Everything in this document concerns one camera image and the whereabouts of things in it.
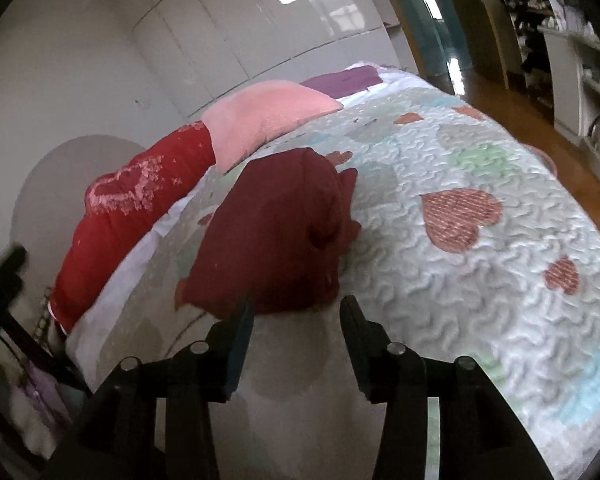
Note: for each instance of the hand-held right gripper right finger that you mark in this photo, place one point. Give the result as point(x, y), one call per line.
point(352, 340)

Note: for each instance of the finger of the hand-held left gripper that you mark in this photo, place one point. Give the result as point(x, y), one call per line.
point(12, 262)

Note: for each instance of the purple cloth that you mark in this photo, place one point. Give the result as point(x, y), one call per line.
point(340, 82)

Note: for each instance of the white bed sheet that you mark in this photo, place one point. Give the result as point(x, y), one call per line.
point(110, 300)

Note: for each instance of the pink pillow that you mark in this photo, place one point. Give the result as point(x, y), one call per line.
point(265, 115)

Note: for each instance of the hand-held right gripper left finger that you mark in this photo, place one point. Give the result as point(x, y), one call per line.
point(235, 350)

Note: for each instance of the glossy white wardrobe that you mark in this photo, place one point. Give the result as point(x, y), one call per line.
point(260, 20)

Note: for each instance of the white shelf unit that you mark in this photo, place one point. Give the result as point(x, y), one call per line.
point(565, 90)

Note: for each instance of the teal glass door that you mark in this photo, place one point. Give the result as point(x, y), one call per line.
point(430, 25)

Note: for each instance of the maroon sweater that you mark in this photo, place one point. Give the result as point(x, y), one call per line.
point(270, 230)

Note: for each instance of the black and white clothes pile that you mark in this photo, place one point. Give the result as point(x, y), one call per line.
point(530, 15)

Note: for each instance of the quilted heart-print bedspread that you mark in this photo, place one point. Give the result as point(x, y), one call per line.
point(455, 310)

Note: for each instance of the red patterned blanket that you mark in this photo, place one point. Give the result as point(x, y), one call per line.
point(125, 210)

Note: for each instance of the grey rounded headboard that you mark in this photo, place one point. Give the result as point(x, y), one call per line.
point(60, 180)

